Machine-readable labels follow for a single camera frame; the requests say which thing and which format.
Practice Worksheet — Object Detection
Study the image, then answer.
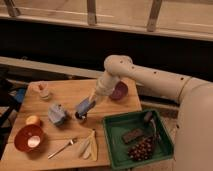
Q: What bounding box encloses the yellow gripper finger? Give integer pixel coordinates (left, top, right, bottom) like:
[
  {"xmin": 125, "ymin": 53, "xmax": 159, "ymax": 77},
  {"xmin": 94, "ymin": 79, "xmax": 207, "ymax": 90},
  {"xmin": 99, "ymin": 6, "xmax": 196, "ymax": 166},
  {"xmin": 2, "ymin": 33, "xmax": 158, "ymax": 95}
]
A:
[{"xmin": 89, "ymin": 95, "xmax": 96, "ymax": 103}]

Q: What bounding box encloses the blue sponge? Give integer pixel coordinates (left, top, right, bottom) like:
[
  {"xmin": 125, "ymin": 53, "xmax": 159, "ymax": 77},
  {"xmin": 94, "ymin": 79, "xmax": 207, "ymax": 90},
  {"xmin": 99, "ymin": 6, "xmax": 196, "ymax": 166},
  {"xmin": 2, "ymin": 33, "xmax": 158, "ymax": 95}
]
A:
[{"xmin": 75, "ymin": 98, "xmax": 96, "ymax": 115}]

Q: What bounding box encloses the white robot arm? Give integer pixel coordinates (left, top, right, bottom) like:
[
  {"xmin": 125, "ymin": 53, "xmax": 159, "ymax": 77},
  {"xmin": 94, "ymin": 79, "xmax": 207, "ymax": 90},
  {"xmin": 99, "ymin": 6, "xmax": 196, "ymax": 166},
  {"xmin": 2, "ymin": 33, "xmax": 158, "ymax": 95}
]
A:
[{"xmin": 89, "ymin": 55, "xmax": 213, "ymax": 171}]

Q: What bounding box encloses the small metal cup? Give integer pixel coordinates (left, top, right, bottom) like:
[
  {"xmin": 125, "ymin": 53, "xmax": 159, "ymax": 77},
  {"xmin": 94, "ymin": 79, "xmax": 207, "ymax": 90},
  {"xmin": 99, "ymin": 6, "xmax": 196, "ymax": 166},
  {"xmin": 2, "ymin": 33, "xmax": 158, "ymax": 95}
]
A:
[{"xmin": 75, "ymin": 112, "xmax": 87, "ymax": 123}]

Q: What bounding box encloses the purple bowl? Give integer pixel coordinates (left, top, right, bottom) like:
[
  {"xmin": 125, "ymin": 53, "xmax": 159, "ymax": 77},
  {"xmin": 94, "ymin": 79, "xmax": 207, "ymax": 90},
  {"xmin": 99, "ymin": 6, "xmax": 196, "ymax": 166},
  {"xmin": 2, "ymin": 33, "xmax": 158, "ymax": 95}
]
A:
[{"xmin": 110, "ymin": 81, "xmax": 128, "ymax": 100}]

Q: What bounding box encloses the green plastic tray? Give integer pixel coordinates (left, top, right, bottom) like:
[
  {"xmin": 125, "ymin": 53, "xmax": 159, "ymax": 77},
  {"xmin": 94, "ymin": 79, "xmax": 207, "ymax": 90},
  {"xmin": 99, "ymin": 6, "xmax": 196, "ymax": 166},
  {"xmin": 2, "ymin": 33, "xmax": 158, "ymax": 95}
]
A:
[{"xmin": 103, "ymin": 109, "xmax": 174, "ymax": 170}]

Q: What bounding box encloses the crumpled blue-grey cloth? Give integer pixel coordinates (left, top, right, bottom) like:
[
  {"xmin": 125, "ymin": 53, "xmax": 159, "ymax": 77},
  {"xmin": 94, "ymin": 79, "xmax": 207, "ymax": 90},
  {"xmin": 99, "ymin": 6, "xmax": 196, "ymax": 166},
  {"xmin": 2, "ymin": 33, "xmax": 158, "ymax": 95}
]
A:
[{"xmin": 48, "ymin": 104, "xmax": 66, "ymax": 126}]

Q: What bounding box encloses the metal spoon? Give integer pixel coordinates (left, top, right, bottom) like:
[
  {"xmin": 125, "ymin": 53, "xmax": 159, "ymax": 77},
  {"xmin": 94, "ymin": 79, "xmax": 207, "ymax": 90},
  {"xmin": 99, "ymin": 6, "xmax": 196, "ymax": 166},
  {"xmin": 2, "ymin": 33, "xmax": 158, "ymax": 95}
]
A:
[{"xmin": 48, "ymin": 138, "xmax": 77, "ymax": 159}]

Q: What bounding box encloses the brown chocolate bar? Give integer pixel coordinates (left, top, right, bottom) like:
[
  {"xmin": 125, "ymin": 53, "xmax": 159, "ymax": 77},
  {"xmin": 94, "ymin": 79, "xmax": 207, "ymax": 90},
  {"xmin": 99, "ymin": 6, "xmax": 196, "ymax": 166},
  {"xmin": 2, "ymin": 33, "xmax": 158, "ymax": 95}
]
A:
[{"xmin": 122, "ymin": 128, "xmax": 143, "ymax": 144}]

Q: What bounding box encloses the yellow apple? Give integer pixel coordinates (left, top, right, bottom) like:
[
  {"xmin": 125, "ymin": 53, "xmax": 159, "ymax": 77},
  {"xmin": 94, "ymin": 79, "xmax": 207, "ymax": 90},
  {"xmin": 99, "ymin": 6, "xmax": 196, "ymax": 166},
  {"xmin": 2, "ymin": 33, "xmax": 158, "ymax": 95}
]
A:
[{"xmin": 25, "ymin": 115, "xmax": 41, "ymax": 126}]

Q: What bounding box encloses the dark grape bunch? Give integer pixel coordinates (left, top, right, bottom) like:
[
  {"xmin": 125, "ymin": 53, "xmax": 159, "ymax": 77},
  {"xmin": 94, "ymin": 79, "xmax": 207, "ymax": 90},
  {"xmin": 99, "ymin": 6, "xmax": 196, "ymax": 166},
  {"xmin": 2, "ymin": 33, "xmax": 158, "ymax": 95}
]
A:
[{"xmin": 128, "ymin": 136, "xmax": 155, "ymax": 161}]

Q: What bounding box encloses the red bowl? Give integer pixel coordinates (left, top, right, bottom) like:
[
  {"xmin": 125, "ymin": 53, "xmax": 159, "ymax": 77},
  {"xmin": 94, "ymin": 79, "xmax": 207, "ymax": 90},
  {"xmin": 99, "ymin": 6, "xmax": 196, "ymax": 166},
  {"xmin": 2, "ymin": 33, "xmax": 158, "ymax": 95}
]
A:
[{"xmin": 14, "ymin": 124, "xmax": 44, "ymax": 153}]

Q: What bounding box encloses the black chair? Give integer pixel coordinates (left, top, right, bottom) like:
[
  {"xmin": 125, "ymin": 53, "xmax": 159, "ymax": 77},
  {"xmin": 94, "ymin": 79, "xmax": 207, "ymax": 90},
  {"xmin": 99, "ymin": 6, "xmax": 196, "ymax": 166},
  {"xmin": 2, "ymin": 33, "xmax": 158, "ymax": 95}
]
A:
[{"xmin": 0, "ymin": 67, "xmax": 26, "ymax": 158}]

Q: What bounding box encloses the grey-handled brush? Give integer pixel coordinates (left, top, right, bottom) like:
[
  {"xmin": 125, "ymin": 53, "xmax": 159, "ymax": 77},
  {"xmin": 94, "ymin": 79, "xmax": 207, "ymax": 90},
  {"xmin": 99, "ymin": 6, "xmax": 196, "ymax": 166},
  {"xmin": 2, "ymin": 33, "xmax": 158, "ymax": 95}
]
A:
[{"xmin": 144, "ymin": 112, "xmax": 161, "ymax": 141}]

